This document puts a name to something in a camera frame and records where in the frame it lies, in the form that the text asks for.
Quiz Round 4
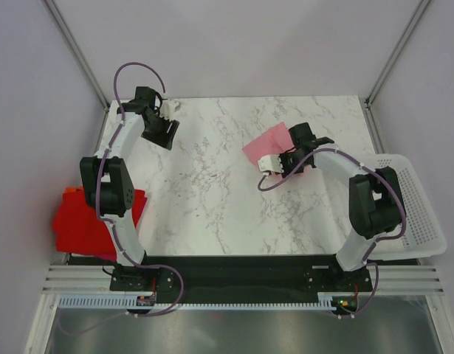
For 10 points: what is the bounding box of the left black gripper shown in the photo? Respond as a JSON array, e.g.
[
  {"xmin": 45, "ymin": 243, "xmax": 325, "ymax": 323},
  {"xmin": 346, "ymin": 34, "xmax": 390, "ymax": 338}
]
[{"xmin": 142, "ymin": 111, "xmax": 180, "ymax": 151}]

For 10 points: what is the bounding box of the pink t shirt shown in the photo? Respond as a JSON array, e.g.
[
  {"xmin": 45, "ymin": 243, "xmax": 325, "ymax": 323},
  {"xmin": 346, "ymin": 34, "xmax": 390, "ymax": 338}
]
[{"xmin": 242, "ymin": 122, "xmax": 309, "ymax": 181}]

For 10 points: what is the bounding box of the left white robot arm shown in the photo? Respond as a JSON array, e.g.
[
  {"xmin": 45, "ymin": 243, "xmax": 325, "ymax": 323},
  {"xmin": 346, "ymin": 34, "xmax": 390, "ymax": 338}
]
[{"xmin": 80, "ymin": 86, "xmax": 179, "ymax": 291}]

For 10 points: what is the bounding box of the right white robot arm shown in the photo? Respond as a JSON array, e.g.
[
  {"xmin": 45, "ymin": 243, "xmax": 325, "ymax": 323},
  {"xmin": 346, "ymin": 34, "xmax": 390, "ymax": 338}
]
[{"xmin": 279, "ymin": 123, "xmax": 407, "ymax": 291}]

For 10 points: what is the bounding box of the orange folded t shirt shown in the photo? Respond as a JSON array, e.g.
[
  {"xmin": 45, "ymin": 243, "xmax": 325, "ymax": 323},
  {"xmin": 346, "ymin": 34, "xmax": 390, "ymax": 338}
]
[{"xmin": 63, "ymin": 186, "xmax": 83, "ymax": 194}]

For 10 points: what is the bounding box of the red folded t shirt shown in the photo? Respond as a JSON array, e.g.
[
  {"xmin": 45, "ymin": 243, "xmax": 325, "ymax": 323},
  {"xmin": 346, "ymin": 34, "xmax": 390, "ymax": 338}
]
[{"xmin": 52, "ymin": 191, "xmax": 145, "ymax": 263}]

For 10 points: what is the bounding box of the white plastic laundry basket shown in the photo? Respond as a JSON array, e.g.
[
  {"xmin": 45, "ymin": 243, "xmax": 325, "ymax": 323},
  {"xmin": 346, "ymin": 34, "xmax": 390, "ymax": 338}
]
[{"xmin": 361, "ymin": 154, "xmax": 447, "ymax": 260}]

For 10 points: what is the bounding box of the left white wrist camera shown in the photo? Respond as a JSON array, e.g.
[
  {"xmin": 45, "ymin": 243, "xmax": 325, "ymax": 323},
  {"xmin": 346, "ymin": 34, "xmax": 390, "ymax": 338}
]
[{"xmin": 159, "ymin": 100, "xmax": 181, "ymax": 120}]

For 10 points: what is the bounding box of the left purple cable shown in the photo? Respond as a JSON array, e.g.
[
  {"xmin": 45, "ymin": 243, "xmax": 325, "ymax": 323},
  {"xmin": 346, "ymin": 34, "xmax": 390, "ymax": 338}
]
[{"xmin": 60, "ymin": 62, "xmax": 185, "ymax": 336}]

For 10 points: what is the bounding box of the white slotted cable duct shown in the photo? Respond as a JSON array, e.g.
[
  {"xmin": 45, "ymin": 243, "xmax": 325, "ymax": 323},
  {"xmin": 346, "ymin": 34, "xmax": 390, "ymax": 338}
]
[{"xmin": 58, "ymin": 294, "xmax": 337, "ymax": 311}]

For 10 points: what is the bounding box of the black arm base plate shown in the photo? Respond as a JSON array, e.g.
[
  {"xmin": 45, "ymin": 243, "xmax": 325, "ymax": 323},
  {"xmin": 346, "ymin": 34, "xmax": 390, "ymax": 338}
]
[{"xmin": 66, "ymin": 253, "xmax": 374, "ymax": 305}]

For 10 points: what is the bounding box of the left aluminium frame post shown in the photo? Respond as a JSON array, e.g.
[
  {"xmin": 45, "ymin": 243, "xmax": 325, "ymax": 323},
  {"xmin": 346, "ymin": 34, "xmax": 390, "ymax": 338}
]
[{"xmin": 41, "ymin": 0, "xmax": 110, "ymax": 112}]

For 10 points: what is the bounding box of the aluminium frame post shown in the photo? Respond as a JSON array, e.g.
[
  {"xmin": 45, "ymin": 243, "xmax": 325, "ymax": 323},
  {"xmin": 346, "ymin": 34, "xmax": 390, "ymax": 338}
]
[
  {"xmin": 41, "ymin": 0, "xmax": 110, "ymax": 112},
  {"xmin": 360, "ymin": 0, "xmax": 433, "ymax": 110}
]

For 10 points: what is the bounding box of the front aluminium frame rail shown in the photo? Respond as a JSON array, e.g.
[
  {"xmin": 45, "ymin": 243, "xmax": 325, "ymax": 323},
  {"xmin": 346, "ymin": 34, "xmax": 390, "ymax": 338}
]
[{"xmin": 43, "ymin": 265, "xmax": 443, "ymax": 295}]

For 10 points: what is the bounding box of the right aluminium frame post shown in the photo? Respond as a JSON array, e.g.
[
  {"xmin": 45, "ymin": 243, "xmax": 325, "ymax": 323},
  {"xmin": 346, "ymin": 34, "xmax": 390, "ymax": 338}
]
[{"xmin": 360, "ymin": 0, "xmax": 433, "ymax": 110}]

